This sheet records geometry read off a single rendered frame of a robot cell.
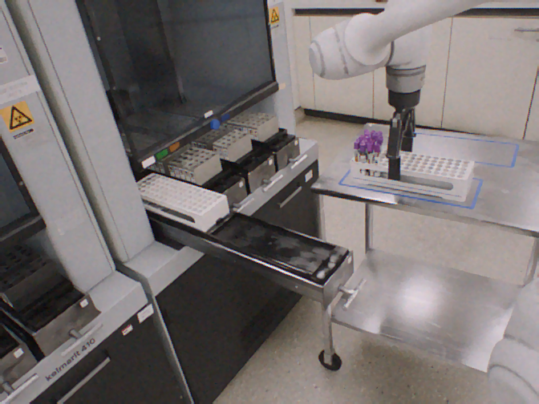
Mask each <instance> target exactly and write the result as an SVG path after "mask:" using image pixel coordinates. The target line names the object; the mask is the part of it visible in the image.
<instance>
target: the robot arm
mask: <svg viewBox="0 0 539 404"><path fill-rule="evenodd" d="M489 1H491V0H389V1H388V2H387V5H386V7H385V10H384V12H382V13H380V14H378V15H376V16H374V15H373V14H359V15H357V16H355V17H353V18H350V19H348V20H346V21H344V22H340V23H338V24H336V25H335V26H334V27H331V28H329V29H327V30H324V31H323V32H322V33H320V34H319V35H317V36H316V37H315V38H314V39H313V40H312V42H311V44H310V47H309V52H308V55H309V60H310V65H311V68H312V70H313V71H314V73H315V74H316V75H318V76H319V77H320V78H323V79H330V80H341V79H349V78H352V77H355V76H359V75H364V74H366V73H369V72H372V71H374V70H376V69H378V68H380V67H385V70H386V79H385V86H386V88H387V89H388V100H387V102H388V104H389V105H390V106H391V107H393V108H394V109H395V112H394V113H393V116H392V118H393V119H390V129H389V136H388V143H387V154H386V155H385V156H386V158H387V159H388V175H387V178H388V179H389V180H396V181H399V180H400V166H401V156H400V155H399V153H400V149H401V151H402V152H412V148H413V138H412V137H416V133H414V132H415V106H417V105H418V104H419V102H420V92H421V88H422V87H423V86H424V78H425V70H426V62H427V57H428V53H429V51H430V48H431V43H432V23H435V22H438V21H440V20H443V19H445V18H449V17H451V16H453V15H455V14H458V13H461V12H463V11H466V10H469V9H471V8H473V7H475V6H479V5H481V4H483V3H486V2H489ZM487 376H488V387H489V390H490V392H491V395H492V397H493V399H494V401H495V402H496V404H539V277H538V278H536V279H535V280H533V281H531V282H529V283H528V284H527V285H526V286H525V287H523V288H522V290H521V291H520V292H519V294H518V297H517V302H516V304H515V306H514V309H513V312H512V315H511V317H510V318H509V322H508V324H507V325H506V328H505V331H504V333H503V338H502V339H501V340H500V341H498V342H497V343H496V344H495V345H494V347H493V349H492V352H491V355H490V358H489V361H488V368H487Z"/></svg>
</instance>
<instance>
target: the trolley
mask: <svg viewBox="0 0 539 404"><path fill-rule="evenodd" d="M366 129H368V130H369V132H370V136H371V131H372V130H375V131H376V132H377V131H382V132H383V144H382V148H384V149H387V143H388V136H389V129H390V125H384V124H377V123H366V125H365V126H364V127H363V128H362V129H361V130H360V132H359V133H358V134H357V135H356V136H355V137H354V138H353V139H352V141H350V142H349V143H348V145H347V146H346V147H345V148H344V149H343V150H342V152H341V153H340V154H339V155H338V156H337V157H336V158H335V160H334V161H333V162H332V163H331V164H330V166H329V167H328V168H327V169H326V170H325V171H324V172H323V173H322V174H321V175H320V176H319V177H318V179H317V180H316V181H315V182H314V183H313V184H312V185H311V187H310V191H311V192H312V197H313V207H314V226H315V237H316V238H318V239H320V240H324V241H326V224H325V211H324V198H323V195H325V196H332V197H336V198H340V199H344V200H352V201H356V202H360V203H364V204H365V257H364V258H363V260H362V262H361V264H360V265H359V267H358V268H357V270H356V272H355V274H354V276H353V277H352V278H351V281H350V283H349V284H348V286H347V288H348V289H353V290H354V289H355V287H356V286H357V285H358V283H359V282H360V281H361V280H362V279H363V278H366V279H367V283H366V285H365V286H364V287H363V289H362V291H361V292H360V293H359V295H358V296H357V297H356V298H355V300H354V302H353V303H352V304H351V306H350V308H349V309H348V310H347V311H343V310H342V305H343V304H344V303H345V301H346V300H347V298H348V297H349V296H350V295H347V294H345V293H343V294H342V296H341V297H340V299H339V301H338V303H337V305H336V306H335V307H334V310H333V312H332V313H331V312H330V305H329V306H328V307H327V309H326V310H325V311H324V304H322V303H321V308H322V327H323V338H324V348H325V349H323V350H322V351H321V352H320V354H319V355H318V360H319V361H320V363H321V364H322V365H323V366H324V367H326V368H327V369H328V370H333V371H335V370H339V369H340V367H341V365H342V360H341V358H340V357H339V356H338V355H337V354H336V353H335V348H334V347H333V338H332V325H331V322H334V323H336V324H338V325H342V326H345V327H347V328H350V329H353V330H356V331H359V332H361V333H365V334H367V335H370V336H372V337H377V338H379V339H381V340H384V341H388V342H390V343H393V344H395V345H399V346H402V347H404V348H407V349H410V350H413V351H415V352H418V353H421V354H424V355H427V356H429V357H432V358H436V359H438V360H441V361H443V362H447V363H450V364H452V365H454V366H459V367H461V368H464V369H466V370H470V371H472V372H475V373H478V374H481V375H484V376H486V377H487V368H488V361H489V358H490V355H491V352H492V349H493V347H494V345H495V344H496V343H497V342H498V341H500V340H501V339H502V338H503V333H504V331H505V328H506V325H507V324H508V322H509V318H510V317H511V315H512V312H513V309H514V306H515V304H516V302H517V297H518V294H519V292H520V291H521V290H522V288H523V287H525V286H526V285H527V284H528V283H529V282H531V281H532V280H533V277H534V274H535V271H536V268H537V263H538V260H539V141H532V140H525V139H510V138H503V137H496V136H487V135H473V134H466V133H458V132H450V131H437V130H428V129H421V128H416V129H415V132H414V133H416V137H412V138H413V148H412V152H413V153H419V154H425V155H431V156H443V157H448V158H454V159H461V160H471V161H474V162H475V164H474V169H473V175H472V184H471V186H470V189H469V190H468V194H467V196H466V199H465V201H463V202H461V201H456V200H448V199H443V198H442V197H439V196H431V195H426V194H422V193H417V192H409V191H404V190H399V189H394V188H386V187H382V186H377V185H372V184H359V183H355V182H351V166H350V161H351V159H352V158H353V157H354V156H355V150H354V141H356V139H357V138H358V137H359V136H360V135H364V130H366ZM373 205H376V206H380V207H385V208H392V209H396V210H400V211H405V212H412V213H416V214H420V215H425V216H432V217H436V218H440V219H444V220H451V221H455V222H460V223H464V224H471V225H475V226H480V227H484V228H491V229H496V230H500V231H504V232H511V233H516V234H520V235H524V236H531V237H535V239H534V242H533V247H532V251H531V254H530V257H529V263H528V266H527V269H526V272H525V277H524V280H523V284H522V285H516V284H513V283H509V282H506V281H500V280H497V279H493V278H491V277H485V276H481V275H478V274H475V273H469V272H465V271H462V270H459V269H453V268H449V267H446V266H443V265H437V264H433V263H430V262H426V261H421V260H417V259H414V258H410V257H405V256H401V255H398V254H394V253H391V252H385V251H382V250H378V249H375V248H373Z"/></svg>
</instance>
